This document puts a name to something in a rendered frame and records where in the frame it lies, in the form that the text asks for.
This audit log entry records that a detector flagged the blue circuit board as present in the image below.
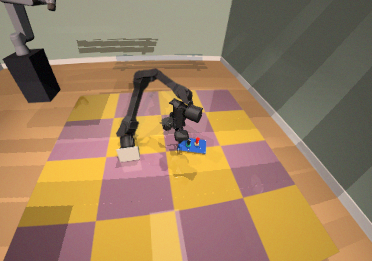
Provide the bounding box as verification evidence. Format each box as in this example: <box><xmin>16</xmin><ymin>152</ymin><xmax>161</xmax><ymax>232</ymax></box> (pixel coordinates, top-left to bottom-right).
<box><xmin>177</xmin><ymin>138</ymin><xmax>206</xmax><ymax>155</ymax></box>

